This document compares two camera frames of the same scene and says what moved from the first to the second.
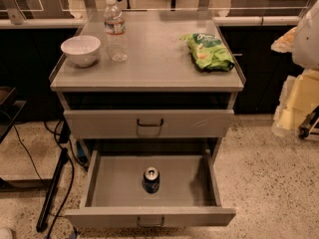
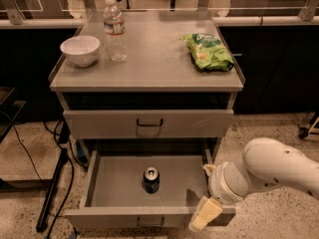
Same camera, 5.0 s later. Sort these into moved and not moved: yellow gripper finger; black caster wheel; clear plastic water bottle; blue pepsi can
Moved: yellow gripper finger
Not moved: blue pepsi can; black caster wheel; clear plastic water bottle
